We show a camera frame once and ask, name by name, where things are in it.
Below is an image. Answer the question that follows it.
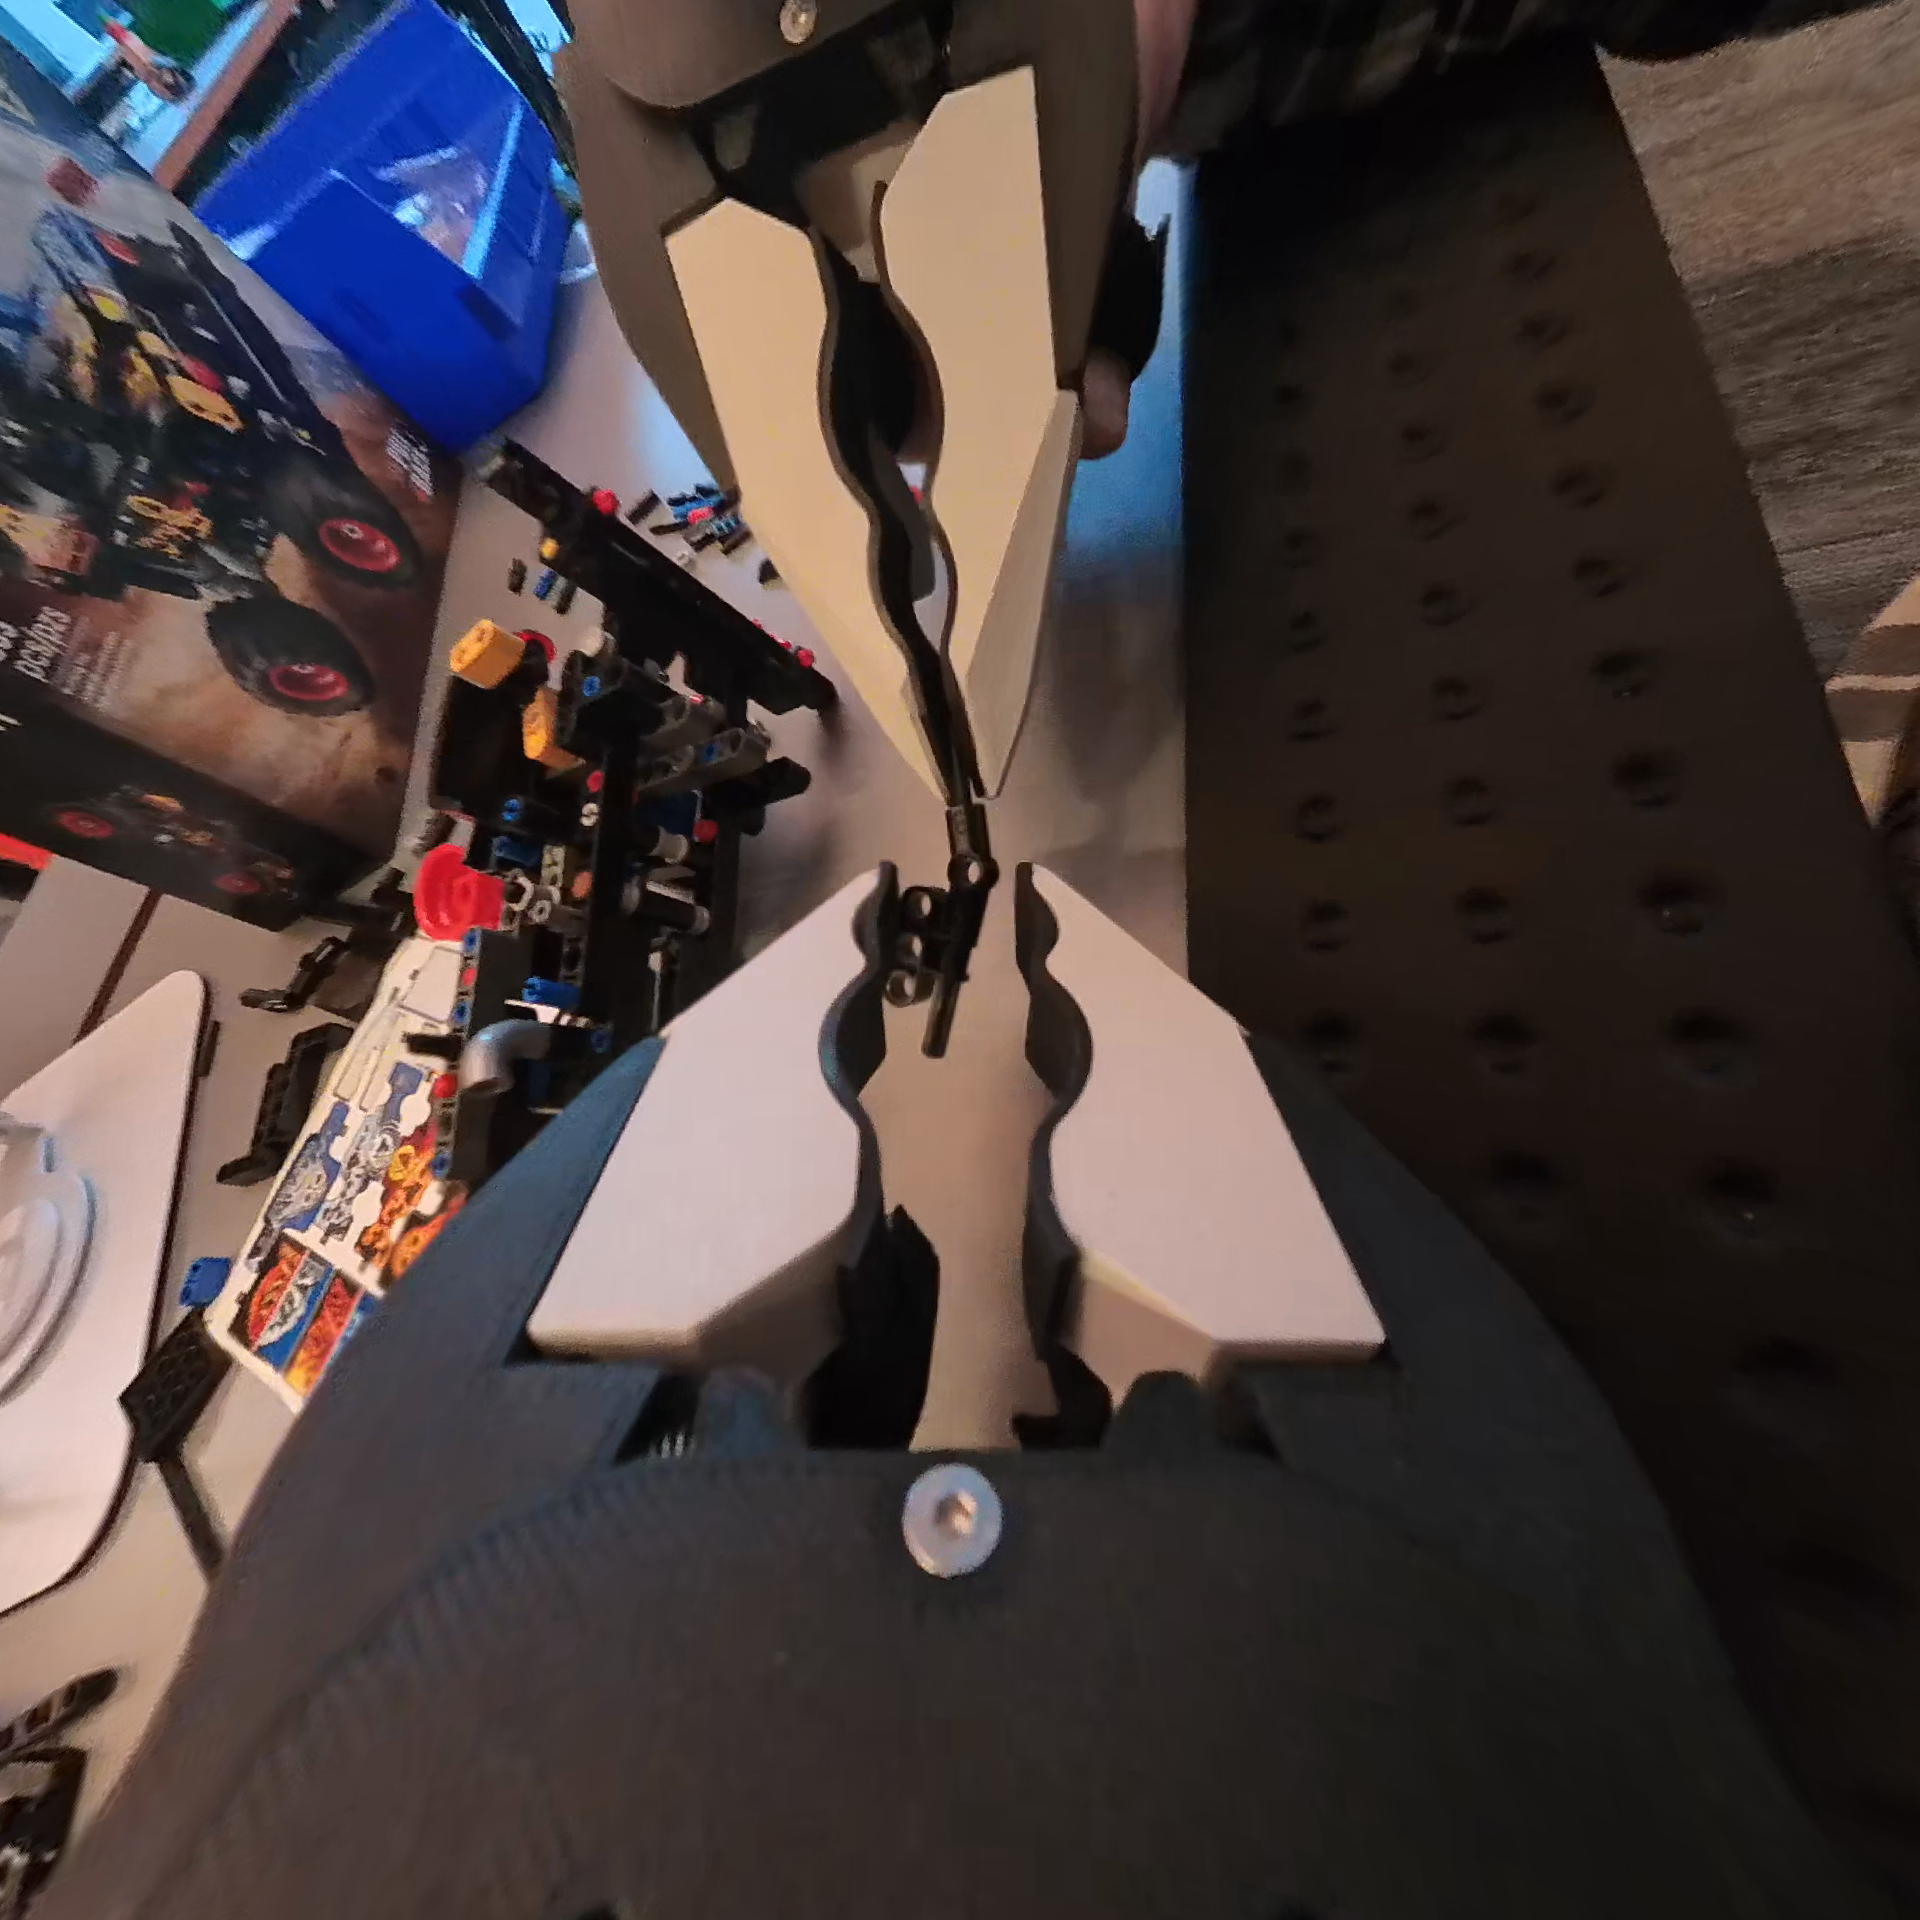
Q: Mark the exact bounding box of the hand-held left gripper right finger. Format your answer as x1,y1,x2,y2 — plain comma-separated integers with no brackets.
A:
1015,865,1387,1446

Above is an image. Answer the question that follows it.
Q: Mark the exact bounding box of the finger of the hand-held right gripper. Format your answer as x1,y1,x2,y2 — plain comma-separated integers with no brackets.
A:
660,193,988,805
870,64,1087,805

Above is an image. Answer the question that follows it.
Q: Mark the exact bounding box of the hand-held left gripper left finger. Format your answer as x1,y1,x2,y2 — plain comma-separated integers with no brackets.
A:
523,865,942,1446

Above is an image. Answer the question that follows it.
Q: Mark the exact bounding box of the pile of small toy pins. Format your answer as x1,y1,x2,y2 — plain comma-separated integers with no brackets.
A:
618,476,786,591

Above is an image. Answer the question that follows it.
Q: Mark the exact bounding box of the toy car chassis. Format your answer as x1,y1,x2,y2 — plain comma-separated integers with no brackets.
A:
423,432,846,1191

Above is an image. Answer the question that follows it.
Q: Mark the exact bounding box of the black axle piece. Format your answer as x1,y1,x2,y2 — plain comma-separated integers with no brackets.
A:
877,788,1006,1062

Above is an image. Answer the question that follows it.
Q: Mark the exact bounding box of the person's right forearm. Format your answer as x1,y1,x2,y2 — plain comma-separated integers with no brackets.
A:
1176,0,1801,163

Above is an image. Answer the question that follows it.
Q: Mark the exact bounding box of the grey desk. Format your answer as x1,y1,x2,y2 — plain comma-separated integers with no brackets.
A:
0,270,1206,1802

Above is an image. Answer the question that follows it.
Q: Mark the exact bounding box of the person's right hand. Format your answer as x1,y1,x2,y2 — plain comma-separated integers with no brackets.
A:
1074,0,1206,462

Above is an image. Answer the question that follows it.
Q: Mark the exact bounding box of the blue storage bin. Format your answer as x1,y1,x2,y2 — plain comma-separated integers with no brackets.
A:
192,0,576,457

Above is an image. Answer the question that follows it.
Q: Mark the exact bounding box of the colourful sticker sheet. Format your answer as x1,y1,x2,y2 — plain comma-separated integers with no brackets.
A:
198,926,486,1417

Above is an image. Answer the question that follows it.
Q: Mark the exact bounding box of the red toy wheel hub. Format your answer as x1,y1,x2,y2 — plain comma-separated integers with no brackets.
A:
407,841,508,939

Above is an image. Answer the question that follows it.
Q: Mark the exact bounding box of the black angled toy panel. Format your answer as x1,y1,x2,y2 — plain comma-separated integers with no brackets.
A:
305,896,410,1027

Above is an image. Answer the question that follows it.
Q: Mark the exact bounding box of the black perforated pad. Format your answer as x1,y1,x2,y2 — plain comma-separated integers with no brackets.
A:
1178,43,1920,1920

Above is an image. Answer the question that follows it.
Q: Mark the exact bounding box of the black toy connector piece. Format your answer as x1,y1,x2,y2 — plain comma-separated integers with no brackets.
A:
236,934,349,1014

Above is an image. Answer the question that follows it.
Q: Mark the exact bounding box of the black square grid plate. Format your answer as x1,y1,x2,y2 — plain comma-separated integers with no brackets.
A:
113,1308,229,1460

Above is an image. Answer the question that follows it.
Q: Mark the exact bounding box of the black long axle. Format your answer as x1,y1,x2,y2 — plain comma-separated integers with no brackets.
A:
145,1445,229,1580

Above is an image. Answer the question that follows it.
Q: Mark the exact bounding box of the black toy set box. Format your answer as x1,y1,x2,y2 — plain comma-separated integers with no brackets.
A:
0,146,470,937

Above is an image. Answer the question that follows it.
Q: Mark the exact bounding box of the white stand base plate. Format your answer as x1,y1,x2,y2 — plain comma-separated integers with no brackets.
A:
0,969,216,1619

